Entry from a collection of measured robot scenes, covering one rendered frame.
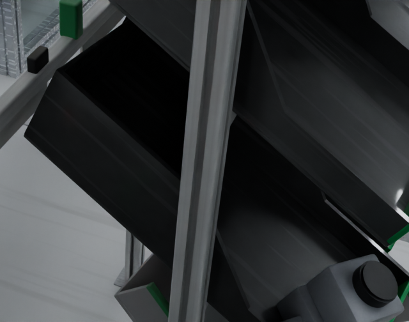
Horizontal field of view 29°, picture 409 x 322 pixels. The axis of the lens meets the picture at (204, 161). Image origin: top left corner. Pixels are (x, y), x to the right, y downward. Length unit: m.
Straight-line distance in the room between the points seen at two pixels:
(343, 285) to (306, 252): 0.09
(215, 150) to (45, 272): 0.67
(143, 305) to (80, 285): 0.46
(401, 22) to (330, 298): 0.21
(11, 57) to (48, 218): 0.35
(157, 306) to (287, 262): 0.10
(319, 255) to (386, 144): 0.15
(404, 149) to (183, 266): 0.15
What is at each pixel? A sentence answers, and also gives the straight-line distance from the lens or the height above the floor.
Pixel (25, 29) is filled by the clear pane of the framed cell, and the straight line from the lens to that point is 1.43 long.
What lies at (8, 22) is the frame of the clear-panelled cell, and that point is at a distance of 1.35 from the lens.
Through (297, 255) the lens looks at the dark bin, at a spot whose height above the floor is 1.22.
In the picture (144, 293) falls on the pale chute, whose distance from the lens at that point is 0.59.
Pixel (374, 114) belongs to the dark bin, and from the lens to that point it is 0.50.
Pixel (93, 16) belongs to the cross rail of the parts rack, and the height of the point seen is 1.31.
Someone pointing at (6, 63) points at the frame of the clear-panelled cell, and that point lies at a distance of 1.40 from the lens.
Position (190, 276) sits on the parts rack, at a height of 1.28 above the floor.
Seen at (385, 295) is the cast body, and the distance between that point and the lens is 0.53.
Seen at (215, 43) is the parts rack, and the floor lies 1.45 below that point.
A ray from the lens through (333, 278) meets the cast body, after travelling 0.53.
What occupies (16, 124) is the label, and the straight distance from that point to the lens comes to 0.62.
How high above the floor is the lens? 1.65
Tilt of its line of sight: 40 degrees down
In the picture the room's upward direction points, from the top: 6 degrees clockwise
